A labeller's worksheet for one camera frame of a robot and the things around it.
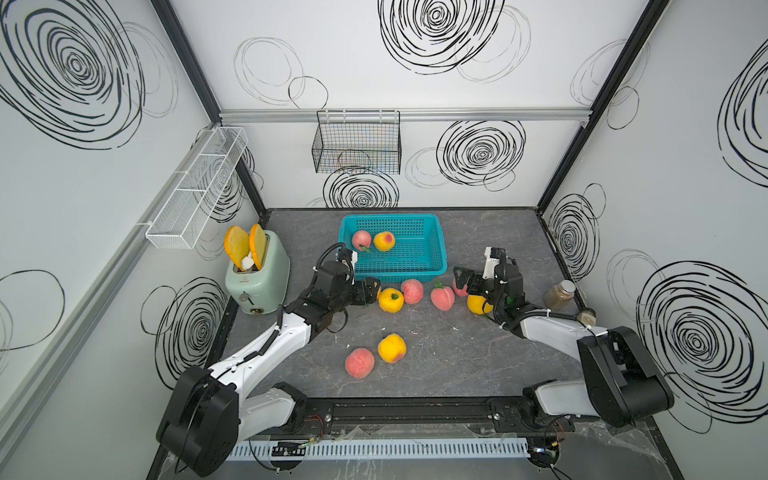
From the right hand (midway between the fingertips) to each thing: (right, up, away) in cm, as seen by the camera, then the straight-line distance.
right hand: (467, 270), depth 90 cm
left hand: (-30, -3, -7) cm, 30 cm away
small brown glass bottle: (+26, -7, -3) cm, 27 cm away
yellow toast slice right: (-61, +9, -5) cm, 62 cm away
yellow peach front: (-23, -20, -9) cm, 32 cm away
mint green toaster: (-59, -5, -7) cm, 60 cm away
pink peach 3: (-3, -5, -7) cm, 9 cm away
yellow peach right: (+2, -10, -2) cm, 10 cm away
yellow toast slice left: (-66, +8, -7) cm, 67 cm away
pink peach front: (-32, -23, -13) cm, 41 cm away
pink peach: (-33, +9, +13) cm, 37 cm away
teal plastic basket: (-13, +4, +16) cm, 21 cm away
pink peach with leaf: (-8, -8, -1) cm, 11 cm away
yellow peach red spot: (-25, +9, +13) cm, 30 cm away
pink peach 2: (-16, -6, +2) cm, 18 cm away
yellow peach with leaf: (-23, -9, -1) cm, 25 cm away
